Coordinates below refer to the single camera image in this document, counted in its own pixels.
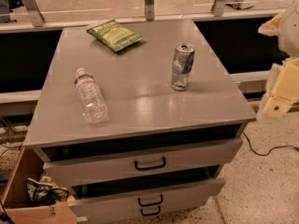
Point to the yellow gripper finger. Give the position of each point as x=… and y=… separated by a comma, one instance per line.
x=271, y=27
x=285, y=91

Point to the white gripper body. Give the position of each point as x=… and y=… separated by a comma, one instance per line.
x=290, y=34

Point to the clear plastic water bottle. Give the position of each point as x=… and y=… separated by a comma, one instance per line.
x=94, y=108

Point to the upper grey drawer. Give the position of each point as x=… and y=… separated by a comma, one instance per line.
x=117, y=159

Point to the grey drawer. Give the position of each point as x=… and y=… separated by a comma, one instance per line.
x=117, y=159
x=145, y=196

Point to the silver blue drink can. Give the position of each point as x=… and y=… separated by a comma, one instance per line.
x=182, y=65

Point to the grey drawer cabinet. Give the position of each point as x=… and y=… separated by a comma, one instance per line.
x=136, y=86

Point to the green chip bag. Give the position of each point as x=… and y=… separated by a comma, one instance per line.
x=114, y=35

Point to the lower grey drawer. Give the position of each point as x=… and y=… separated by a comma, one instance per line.
x=145, y=196

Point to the metal railing with glass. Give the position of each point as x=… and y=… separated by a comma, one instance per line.
x=56, y=14

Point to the crumpled bags in box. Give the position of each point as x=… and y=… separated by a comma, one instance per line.
x=45, y=191

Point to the cardboard box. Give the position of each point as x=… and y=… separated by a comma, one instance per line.
x=16, y=199

